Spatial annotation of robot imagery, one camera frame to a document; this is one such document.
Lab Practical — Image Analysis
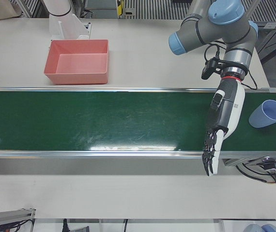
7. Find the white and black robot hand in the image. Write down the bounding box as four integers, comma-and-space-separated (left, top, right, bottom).
201, 76, 246, 177

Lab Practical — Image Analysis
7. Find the light blue plastic cup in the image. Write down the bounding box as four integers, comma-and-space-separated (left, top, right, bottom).
248, 100, 276, 129

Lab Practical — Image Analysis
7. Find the pink plastic box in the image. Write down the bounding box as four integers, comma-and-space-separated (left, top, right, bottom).
43, 39, 109, 85

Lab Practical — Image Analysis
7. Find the green conveyor belt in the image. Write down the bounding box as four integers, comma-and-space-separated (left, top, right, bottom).
0, 86, 276, 160

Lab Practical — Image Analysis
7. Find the white cylindrical robot column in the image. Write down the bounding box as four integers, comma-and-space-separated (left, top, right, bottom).
43, 0, 73, 16

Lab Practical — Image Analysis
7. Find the aluminium profile bar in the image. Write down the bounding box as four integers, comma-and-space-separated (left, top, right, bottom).
0, 208, 36, 228

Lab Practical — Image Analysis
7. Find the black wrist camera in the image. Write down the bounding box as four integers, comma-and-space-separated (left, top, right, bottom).
201, 59, 220, 80

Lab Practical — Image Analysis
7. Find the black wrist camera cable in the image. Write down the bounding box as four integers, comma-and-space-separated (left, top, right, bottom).
204, 41, 259, 90

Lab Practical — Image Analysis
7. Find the aluminium profile frame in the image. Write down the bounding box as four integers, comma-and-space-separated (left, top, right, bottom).
259, 0, 276, 84

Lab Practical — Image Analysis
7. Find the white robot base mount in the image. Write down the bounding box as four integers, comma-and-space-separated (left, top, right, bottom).
49, 13, 92, 41

